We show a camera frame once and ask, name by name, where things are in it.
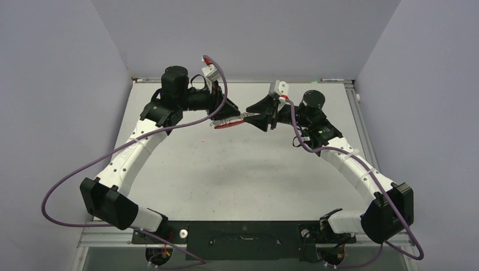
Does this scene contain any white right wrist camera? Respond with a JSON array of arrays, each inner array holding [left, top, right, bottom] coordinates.
[[268, 80, 290, 99]]

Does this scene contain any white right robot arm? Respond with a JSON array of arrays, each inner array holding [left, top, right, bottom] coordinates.
[[245, 90, 414, 244]]

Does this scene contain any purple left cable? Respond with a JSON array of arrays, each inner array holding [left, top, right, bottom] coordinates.
[[41, 55, 229, 270]]

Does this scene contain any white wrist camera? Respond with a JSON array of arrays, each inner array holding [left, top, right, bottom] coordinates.
[[268, 80, 290, 99], [202, 63, 221, 83]]

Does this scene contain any red and steel key holder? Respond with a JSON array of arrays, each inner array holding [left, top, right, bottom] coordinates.
[[210, 115, 245, 129]]

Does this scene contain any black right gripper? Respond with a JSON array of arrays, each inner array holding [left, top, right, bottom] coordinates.
[[244, 94, 311, 130]]

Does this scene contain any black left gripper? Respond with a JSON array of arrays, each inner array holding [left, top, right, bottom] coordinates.
[[177, 80, 240, 121]]

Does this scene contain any purple cable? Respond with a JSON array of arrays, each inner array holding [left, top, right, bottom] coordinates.
[[41, 55, 229, 270], [284, 98, 425, 269]]

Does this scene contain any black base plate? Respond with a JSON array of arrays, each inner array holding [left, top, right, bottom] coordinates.
[[132, 220, 356, 262]]

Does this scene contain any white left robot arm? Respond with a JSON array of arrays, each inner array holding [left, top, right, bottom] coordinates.
[[80, 63, 240, 243]]

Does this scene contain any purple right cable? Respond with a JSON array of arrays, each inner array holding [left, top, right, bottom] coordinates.
[[284, 98, 425, 269]]

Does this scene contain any marker pen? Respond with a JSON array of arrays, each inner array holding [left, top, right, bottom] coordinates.
[[320, 78, 346, 83]]

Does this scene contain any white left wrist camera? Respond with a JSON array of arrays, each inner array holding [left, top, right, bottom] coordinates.
[[202, 63, 221, 83]]

